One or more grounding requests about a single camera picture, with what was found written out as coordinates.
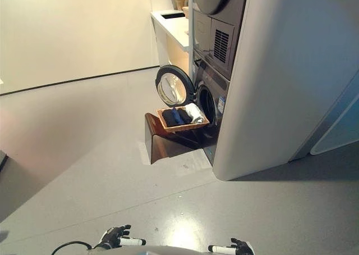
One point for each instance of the white counter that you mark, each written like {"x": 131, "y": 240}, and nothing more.
{"x": 172, "y": 27}

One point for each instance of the grey robot torso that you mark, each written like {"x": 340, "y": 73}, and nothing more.
{"x": 165, "y": 250}

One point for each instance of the round washing machine door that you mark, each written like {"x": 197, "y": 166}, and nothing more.
{"x": 174, "y": 86}

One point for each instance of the black garment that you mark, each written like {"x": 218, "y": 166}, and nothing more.
{"x": 174, "y": 118}

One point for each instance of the light blue glass panel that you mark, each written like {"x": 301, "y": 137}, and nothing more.
{"x": 338, "y": 123}

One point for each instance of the wicker laundry basket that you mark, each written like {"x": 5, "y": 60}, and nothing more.
{"x": 182, "y": 125}

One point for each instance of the dark grey washing machine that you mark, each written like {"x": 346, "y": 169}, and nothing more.
{"x": 211, "y": 97}

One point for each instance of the white cabinet panel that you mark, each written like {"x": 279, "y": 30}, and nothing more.
{"x": 280, "y": 83}

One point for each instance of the white garment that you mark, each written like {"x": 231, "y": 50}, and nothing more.
{"x": 193, "y": 112}

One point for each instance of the blue garment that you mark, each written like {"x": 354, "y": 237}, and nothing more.
{"x": 175, "y": 115}

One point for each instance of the dark grey dryer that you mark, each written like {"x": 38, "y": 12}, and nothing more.
{"x": 217, "y": 19}

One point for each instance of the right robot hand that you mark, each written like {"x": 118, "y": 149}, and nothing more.
{"x": 239, "y": 246}

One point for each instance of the dark brown stool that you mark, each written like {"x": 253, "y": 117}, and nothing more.
{"x": 165, "y": 145}

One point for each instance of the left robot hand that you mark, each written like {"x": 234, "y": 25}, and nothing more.
{"x": 115, "y": 241}

